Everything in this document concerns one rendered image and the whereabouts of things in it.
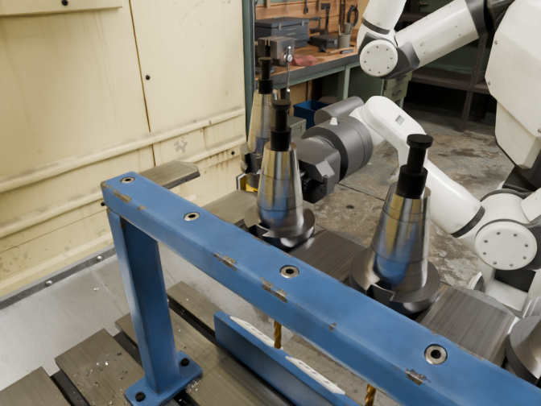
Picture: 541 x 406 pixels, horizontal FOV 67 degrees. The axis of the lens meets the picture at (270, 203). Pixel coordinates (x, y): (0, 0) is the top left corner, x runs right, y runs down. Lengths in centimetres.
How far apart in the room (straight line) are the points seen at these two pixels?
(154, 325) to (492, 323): 38
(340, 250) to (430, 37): 69
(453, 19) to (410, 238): 73
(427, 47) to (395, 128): 36
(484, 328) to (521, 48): 56
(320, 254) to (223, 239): 8
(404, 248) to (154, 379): 42
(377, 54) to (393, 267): 70
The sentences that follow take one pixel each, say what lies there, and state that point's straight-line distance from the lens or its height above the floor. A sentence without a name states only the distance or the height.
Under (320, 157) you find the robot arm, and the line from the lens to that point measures 53.
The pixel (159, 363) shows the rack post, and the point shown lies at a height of 96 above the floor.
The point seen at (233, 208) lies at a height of 122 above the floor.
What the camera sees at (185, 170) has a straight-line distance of 47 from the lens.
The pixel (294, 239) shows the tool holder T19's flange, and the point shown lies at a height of 122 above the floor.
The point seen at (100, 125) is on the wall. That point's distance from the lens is 88.
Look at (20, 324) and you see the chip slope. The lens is 93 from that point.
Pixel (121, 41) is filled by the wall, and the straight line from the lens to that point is 88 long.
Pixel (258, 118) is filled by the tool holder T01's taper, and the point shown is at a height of 127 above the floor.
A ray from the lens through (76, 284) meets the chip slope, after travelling 96.
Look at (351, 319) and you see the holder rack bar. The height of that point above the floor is 123.
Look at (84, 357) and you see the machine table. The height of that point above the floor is 90.
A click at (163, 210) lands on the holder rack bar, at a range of 38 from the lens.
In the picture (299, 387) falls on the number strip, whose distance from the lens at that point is 58.
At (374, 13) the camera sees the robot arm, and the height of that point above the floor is 133.
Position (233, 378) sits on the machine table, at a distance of 65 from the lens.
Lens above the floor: 142
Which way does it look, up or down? 30 degrees down
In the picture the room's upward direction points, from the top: straight up
